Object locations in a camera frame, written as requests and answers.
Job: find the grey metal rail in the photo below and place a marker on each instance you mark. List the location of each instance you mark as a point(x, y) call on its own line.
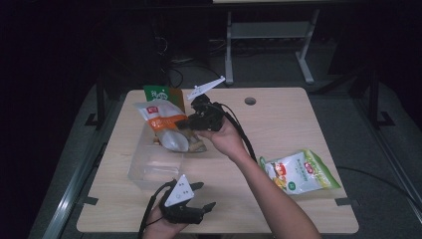
point(76, 176)

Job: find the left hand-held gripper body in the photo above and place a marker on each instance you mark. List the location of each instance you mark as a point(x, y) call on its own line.
point(179, 195)

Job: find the clear plastic container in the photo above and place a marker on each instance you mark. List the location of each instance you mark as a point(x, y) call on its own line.
point(154, 166)

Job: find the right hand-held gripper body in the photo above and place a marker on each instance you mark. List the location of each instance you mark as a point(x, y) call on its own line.
point(209, 116)

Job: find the person's left hand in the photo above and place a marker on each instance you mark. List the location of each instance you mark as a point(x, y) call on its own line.
point(162, 229)

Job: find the white metal stand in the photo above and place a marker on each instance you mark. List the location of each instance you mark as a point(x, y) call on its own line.
point(265, 30)

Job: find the white and green snack packet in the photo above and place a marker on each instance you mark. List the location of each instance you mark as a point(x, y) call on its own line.
point(298, 172)

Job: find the dark metal stand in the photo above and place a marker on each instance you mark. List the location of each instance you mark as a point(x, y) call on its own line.
point(375, 99)
point(100, 103)

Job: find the dark tape strip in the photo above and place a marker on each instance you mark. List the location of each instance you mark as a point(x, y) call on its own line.
point(90, 200)
point(346, 202)

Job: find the person's right hand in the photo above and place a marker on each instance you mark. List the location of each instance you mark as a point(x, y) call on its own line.
point(225, 139)

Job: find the white and orange snack packet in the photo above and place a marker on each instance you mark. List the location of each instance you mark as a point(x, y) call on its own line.
point(166, 122)

